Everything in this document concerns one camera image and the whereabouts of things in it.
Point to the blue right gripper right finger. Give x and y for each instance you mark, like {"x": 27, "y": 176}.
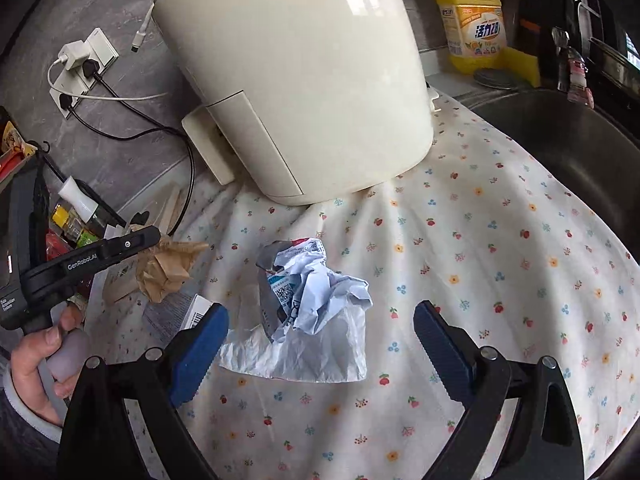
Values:
{"x": 450, "y": 350}

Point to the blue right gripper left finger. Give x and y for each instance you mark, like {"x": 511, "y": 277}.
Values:
{"x": 192, "y": 352}

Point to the grey printed cardboard box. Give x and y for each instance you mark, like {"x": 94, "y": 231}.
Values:
{"x": 178, "y": 311}

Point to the brown paper bag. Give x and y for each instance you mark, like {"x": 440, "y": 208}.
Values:
{"x": 164, "y": 268}

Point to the white plastic bag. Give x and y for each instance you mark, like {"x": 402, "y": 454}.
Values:
{"x": 335, "y": 355}

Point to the white printed wrapper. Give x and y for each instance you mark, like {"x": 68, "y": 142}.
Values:
{"x": 298, "y": 291}

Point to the cream kitchen scale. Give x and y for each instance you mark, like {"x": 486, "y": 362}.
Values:
{"x": 161, "y": 210}

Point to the person's left hand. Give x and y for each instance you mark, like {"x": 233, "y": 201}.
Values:
{"x": 30, "y": 352}

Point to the black spice rack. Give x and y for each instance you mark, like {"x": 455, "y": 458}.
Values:
{"x": 74, "y": 232}

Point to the floral white tablecloth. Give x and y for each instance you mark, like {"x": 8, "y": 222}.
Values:
{"x": 483, "y": 230}

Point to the stainless steel sink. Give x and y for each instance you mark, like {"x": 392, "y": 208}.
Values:
{"x": 582, "y": 148}

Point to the small pink bottle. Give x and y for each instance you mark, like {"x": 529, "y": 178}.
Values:
{"x": 578, "y": 90}

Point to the cream air fryer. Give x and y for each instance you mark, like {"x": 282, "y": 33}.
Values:
{"x": 317, "y": 98}

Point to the yellow dish soap bottle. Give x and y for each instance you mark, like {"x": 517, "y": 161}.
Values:
{"x": 476, "y": 38}

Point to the white wall power socket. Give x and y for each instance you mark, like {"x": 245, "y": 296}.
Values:
{"x": 73, "y": 81}

